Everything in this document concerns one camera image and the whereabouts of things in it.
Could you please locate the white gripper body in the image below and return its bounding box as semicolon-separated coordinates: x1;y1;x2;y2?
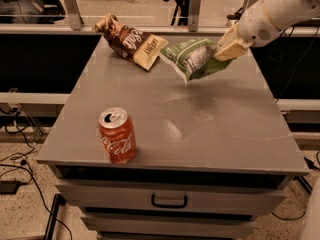
237;0;280;47

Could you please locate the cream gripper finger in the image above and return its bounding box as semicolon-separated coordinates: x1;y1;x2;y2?
213;38;253;61
218;24;239;46

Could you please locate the green jalapeno chip bag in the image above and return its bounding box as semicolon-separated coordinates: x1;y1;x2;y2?
160;38;231;83

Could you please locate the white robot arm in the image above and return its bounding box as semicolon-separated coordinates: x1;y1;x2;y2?
213;0;320;61

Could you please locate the brown sea salt chip bag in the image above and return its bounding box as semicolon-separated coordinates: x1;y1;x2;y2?
92;14;168;71

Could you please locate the red coke can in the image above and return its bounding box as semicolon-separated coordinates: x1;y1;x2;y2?
98;107;136;164

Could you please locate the black tripod stand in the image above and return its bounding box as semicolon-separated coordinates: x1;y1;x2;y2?
159;0;191;27

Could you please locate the grey drawer cabinet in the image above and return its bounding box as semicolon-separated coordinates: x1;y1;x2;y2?
38;41;308;240

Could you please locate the seated person in background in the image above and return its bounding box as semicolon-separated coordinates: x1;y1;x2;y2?
0;0;66;24

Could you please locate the black power adapter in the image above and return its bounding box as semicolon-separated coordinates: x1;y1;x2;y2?
0;181;20;195

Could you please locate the middle metal rail bracket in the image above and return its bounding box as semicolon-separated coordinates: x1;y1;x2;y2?
188;0;201;32

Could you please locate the metal rail bracket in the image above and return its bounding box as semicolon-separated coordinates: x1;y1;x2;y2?
64;0;83;30
188;0;201;32

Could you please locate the black cable at right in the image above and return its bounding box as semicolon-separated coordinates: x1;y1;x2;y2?
270;150;320;222

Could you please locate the left metal rail bracket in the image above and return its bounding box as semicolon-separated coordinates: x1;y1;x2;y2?
64;0;83;30

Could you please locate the black drawer handle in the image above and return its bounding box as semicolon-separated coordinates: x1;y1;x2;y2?
150;194;188;209

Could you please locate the black floor cable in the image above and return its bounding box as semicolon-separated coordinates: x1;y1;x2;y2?
0;107;74;240

